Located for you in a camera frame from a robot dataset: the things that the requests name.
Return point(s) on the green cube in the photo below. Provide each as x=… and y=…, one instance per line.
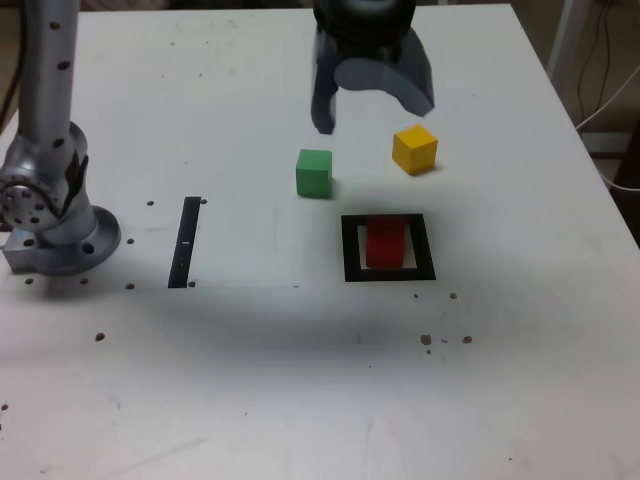
x=314, y=172

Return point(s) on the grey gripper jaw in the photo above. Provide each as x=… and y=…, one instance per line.
x=320, y=95
x=405, y=85

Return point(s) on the yellow cube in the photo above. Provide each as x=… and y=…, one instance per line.
x=415, y=150

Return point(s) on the grey box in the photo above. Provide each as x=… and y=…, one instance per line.
x=615, y=142

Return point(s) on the black tape strip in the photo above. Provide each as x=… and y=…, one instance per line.
x=182, y=250

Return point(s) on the white metal post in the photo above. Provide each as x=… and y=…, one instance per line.
x=562, y=45

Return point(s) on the red cube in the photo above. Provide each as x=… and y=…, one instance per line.
x=385, y=245

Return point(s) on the black tape square outline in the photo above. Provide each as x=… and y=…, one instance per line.
x=350, y=250

